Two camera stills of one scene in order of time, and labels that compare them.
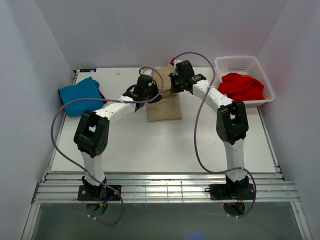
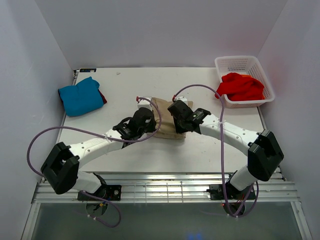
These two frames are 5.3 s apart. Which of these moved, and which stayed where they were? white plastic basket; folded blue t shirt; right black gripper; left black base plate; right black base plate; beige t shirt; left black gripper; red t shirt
Moved: beige t shirt; right black gripper; left black gripper
Stayed: red t shirt; folded blue t shirt; left black base plate; white plastic basket; right black base plate
